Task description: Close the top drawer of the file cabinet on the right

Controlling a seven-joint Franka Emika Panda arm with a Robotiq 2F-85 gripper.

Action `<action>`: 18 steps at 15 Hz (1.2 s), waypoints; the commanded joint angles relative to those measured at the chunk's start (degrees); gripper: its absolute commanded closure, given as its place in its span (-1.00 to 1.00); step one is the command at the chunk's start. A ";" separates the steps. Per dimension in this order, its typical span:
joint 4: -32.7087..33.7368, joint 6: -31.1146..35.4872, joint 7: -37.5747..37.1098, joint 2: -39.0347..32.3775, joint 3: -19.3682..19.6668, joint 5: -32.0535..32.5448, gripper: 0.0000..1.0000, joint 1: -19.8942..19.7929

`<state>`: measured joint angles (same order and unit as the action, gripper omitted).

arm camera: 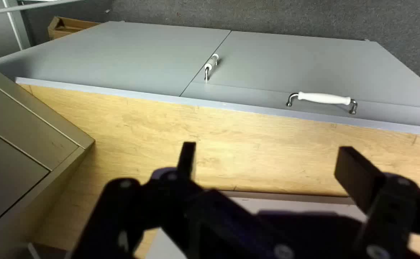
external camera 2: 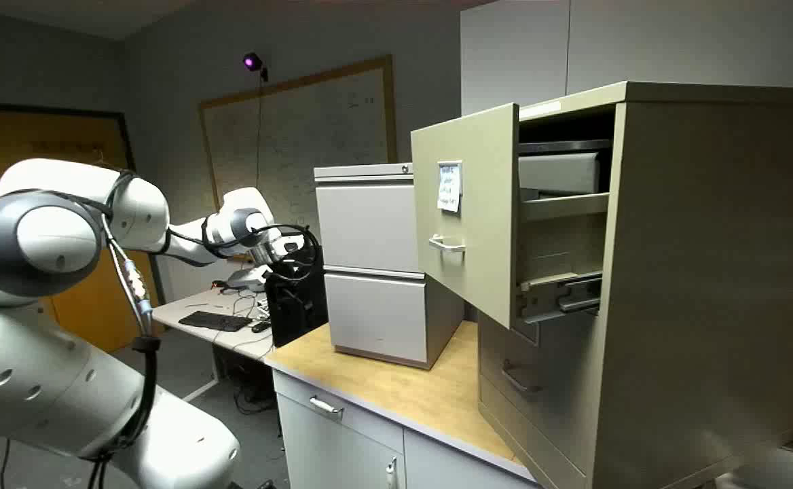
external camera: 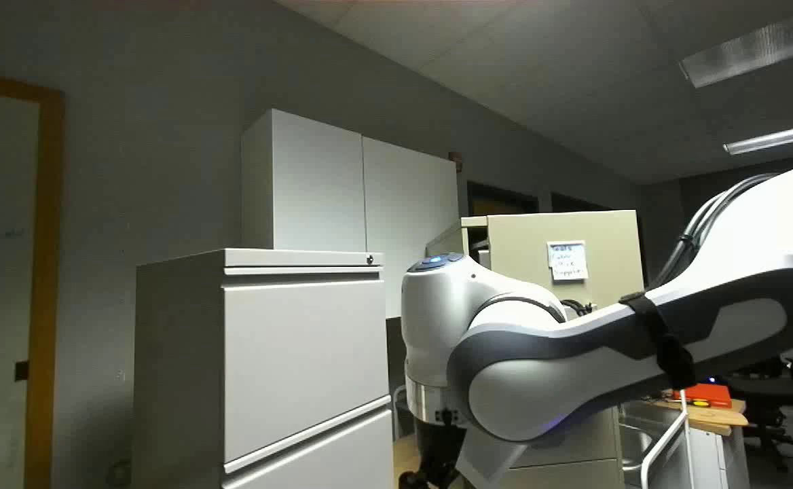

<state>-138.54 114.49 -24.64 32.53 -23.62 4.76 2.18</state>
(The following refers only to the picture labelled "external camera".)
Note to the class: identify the wide ceiling light panel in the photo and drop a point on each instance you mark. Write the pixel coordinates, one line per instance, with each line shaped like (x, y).
(759, 45)

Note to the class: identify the white paper label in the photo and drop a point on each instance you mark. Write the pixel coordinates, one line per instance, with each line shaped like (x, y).
(566, 261)

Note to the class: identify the gray lateral file cabinet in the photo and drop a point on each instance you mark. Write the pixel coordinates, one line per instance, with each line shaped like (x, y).
(298, 362)

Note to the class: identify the white two-door storage cabinet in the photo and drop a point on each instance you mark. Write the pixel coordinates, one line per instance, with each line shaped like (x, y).
(317, 192)

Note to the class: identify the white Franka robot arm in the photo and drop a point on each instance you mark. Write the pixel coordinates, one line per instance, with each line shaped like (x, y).
(549, 362)

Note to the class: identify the beige metal file cabinet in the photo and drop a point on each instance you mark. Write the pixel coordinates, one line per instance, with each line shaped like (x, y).
(524, 248)

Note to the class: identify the white metal rail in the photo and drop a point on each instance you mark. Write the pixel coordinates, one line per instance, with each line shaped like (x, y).
(665, 445)

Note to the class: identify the orange block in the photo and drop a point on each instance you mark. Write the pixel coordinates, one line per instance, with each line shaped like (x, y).
(708, 396)

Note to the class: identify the narrow ceiling light strip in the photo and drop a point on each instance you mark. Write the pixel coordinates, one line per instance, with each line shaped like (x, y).
(778, 138)

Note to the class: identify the black office chair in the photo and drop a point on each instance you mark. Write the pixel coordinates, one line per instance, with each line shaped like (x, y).
(768, 389)

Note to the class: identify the wooden table top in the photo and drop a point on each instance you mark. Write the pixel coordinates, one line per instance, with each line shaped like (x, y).
(718, 416)

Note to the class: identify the beige file cabinet drawer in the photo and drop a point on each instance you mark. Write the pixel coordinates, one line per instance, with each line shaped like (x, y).
(456, 246)

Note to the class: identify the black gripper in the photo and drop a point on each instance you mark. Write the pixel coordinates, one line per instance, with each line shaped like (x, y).
(438, 453)

